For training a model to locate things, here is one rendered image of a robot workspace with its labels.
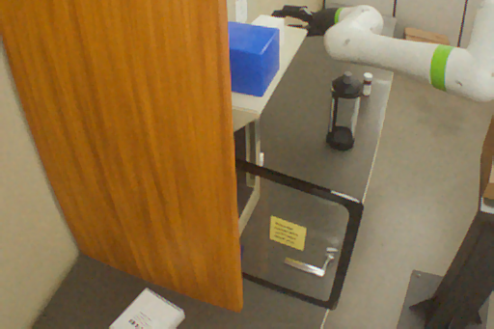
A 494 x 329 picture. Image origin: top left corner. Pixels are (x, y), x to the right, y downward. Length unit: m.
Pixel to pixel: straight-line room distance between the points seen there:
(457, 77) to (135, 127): 0.71
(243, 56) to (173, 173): 0.24
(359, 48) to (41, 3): 0.81
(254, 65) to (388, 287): 1.78
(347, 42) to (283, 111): 0.56
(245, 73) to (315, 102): 0.99
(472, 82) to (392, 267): 1.56
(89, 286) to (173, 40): 0.81
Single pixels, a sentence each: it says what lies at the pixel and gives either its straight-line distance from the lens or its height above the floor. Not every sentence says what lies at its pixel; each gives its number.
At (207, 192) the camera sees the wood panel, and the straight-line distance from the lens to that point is 0.88.
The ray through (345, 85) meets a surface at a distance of 1.49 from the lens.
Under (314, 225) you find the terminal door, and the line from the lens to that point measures 0.93.
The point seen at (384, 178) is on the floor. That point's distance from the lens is 2.91.
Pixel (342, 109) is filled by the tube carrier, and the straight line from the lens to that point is 1.51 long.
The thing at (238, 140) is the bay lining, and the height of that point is 1.17.
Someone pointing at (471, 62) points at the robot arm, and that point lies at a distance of 1.11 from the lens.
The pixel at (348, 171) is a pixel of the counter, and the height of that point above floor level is 0.94.
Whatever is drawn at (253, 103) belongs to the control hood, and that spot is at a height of 1.51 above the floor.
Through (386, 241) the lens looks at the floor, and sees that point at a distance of 2.59.
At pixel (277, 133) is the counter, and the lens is 1.66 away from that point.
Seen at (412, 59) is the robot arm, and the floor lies 1.44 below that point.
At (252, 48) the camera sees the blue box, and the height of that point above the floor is 1.60.
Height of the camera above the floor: 2.01
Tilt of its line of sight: 41 degrees down
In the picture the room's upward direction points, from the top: 2 degrees counter-clockwise
